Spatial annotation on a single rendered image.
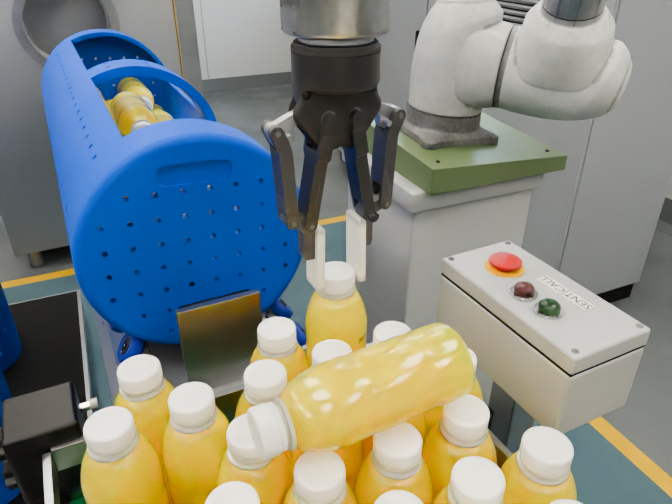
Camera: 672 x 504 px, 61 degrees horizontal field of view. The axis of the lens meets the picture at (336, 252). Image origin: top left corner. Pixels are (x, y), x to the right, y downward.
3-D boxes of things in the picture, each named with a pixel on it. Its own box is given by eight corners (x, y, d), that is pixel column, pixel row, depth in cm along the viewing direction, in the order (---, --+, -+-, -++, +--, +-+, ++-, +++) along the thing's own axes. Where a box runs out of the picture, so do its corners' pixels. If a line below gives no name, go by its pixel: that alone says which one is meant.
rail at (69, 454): (391, 353, 74) (392, 335, 72) (394, 357, 73) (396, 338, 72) (57, 466, 58) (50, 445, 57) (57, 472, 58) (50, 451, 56)
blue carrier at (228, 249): (172, 142, 150) (161, 27, 136) (307, 319, 81) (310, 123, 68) (54, 154, 138) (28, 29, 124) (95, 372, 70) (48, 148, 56)
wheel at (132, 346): (143, 325, 75) (129, 321, 74) (149, 345, 71) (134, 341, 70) (126, 353, 75) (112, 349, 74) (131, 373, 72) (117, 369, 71)
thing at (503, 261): (506, 256, 66) (507, 247, 65) (528, 271, 63) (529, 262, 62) (481, 263, 64) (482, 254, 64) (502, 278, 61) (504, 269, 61)
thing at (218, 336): (260, 361, 76) (253, 282, 70) (266, 371, 74) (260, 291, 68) (185, 384, 72) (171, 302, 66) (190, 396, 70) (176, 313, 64)
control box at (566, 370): (497, 306, 74) (509, 237, 69) (626, 406, 59) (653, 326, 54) (434, 327, 70) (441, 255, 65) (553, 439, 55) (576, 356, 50)
